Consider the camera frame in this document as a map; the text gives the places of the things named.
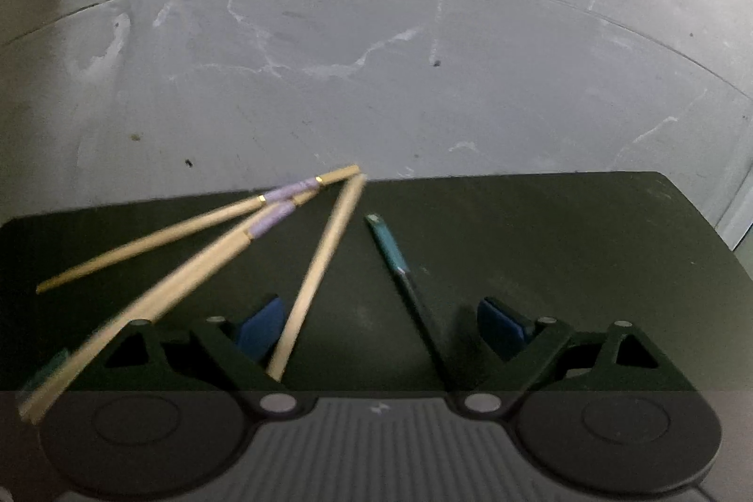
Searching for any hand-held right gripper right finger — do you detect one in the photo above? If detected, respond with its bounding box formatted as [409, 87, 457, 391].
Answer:
[459, 296, 661, 416]

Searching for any white wall trim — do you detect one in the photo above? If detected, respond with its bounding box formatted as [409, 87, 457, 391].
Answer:
[714, 167, 753, 251]

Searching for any plain wooden chopstick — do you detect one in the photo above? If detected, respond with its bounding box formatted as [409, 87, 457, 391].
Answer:
[266, 174, 368, 382]

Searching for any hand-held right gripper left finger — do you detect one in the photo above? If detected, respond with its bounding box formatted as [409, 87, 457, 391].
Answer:
[103, 295, 298, 416]

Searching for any teal-tipped dark chopstick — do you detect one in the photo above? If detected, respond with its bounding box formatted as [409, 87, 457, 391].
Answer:
[365, 213, 457, 394]
[24, 348, 72, 391]

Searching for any purple-banded wooden chopstick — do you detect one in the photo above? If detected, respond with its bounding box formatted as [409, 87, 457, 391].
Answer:
[16, 193, 321, 425]
[35, 164, 361, 295]

